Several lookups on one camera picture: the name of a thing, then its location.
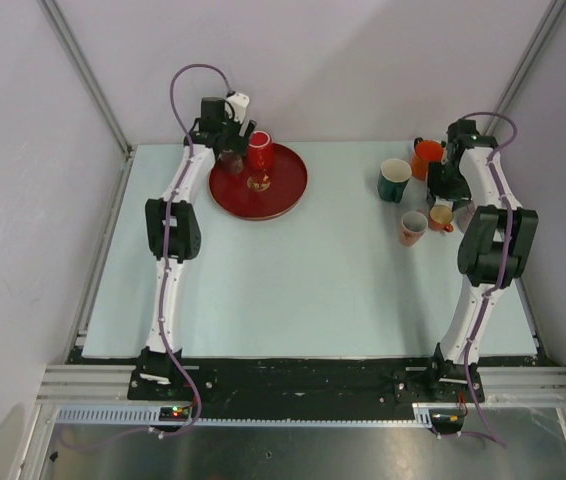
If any white cable duct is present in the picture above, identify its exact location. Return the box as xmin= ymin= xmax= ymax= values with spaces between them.
xmin=53 ymin=403 xmax=437 ymax=429

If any large red mug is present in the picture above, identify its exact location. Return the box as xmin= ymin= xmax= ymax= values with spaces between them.
xmin=246 ymin=131 xmax=274 ymax=170

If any small circuit board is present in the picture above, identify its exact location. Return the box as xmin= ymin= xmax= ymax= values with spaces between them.
xmin=159 ymin=406 xmax=191 ymax=421

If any round red tray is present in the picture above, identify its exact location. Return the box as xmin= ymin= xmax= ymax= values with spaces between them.
xmin=208 ymin=143 xmax=308 ymax=220

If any brown patterned mug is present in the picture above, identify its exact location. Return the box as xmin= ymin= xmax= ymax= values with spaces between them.
xmin=219 ymin=151 xmax=244 ymax=175

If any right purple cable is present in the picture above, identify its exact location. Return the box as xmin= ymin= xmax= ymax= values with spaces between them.
xmin=457 ymin=111 xmax=519 ymax=449

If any lilac ribbed mug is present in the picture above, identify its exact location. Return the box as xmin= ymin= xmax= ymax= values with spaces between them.
xmin=456 ymin=202 xmax=476 ymax=233

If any small pink square mug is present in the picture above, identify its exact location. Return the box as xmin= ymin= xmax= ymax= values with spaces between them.
xmin=398 ymin=211 xmax=428 ymax=247

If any large orange mug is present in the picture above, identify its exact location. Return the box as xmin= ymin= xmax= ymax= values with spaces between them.
xmin=411 ymin=137 xmax=446 ymax=181

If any aluminium frame rail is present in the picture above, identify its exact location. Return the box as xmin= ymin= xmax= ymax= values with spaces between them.
xmin=36 ymin=365 xmax=566 ymax=407

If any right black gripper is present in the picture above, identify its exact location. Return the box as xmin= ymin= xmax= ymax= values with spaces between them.
xmin=426 ymin=160 xmax=472 ymax=212

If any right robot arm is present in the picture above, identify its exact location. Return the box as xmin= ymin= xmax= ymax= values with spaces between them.
xmin=424 ymin=114 xmax=538 ymax=402

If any small orange cup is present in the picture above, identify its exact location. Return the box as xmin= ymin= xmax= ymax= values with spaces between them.
xmin=428 ymin=204 xmax=454 ymax=233

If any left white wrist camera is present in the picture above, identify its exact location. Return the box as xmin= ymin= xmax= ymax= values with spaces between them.
xmin=225 ymin=92 xmax=250 ymax=124

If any dark green mug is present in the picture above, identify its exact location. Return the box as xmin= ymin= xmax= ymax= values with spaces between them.
xmin=377 ymin=158 xmax=412 ymax=203

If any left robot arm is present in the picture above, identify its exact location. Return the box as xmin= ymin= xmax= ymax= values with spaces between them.
xmin=137 ymin=92 xmax=256 ymax=399

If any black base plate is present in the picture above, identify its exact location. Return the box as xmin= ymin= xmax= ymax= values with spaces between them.
xmin=127 ymin=355 xmax=485 ymax=421

